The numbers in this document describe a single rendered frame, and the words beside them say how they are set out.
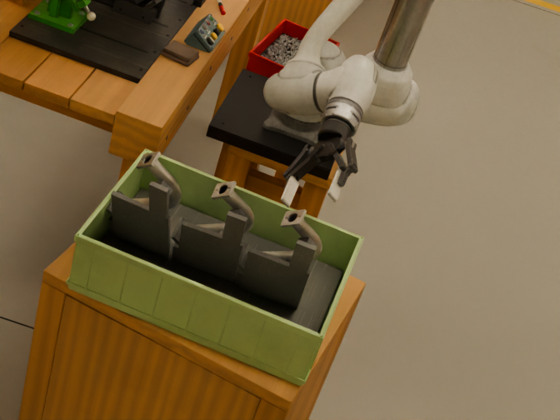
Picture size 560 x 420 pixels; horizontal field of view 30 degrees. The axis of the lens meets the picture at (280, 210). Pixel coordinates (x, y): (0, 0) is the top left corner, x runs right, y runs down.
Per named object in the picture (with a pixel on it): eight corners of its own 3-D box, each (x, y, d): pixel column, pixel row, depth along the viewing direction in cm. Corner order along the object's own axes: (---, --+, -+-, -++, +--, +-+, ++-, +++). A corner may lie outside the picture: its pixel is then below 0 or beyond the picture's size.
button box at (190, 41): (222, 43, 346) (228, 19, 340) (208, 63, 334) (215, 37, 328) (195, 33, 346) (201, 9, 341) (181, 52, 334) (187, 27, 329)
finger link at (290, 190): (292, 175, 241) (290, 176, 242) (282, 199, 238) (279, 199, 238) (299, 183, 243) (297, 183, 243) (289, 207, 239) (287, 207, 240)
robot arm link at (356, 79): (372, 124, 249) (324, 125, 256) (391, 76, 257) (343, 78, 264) (356, 93, 242) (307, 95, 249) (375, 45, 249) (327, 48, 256)
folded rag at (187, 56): (159, 54, 323) (161, 46, 321) (172, 45, 329) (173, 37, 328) (187, 67, 321) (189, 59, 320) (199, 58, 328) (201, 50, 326)
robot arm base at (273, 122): (333, 112, 325) (338, 97, 322) (319, 148, 307) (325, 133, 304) (278, 93, 326) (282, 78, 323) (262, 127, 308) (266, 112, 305)
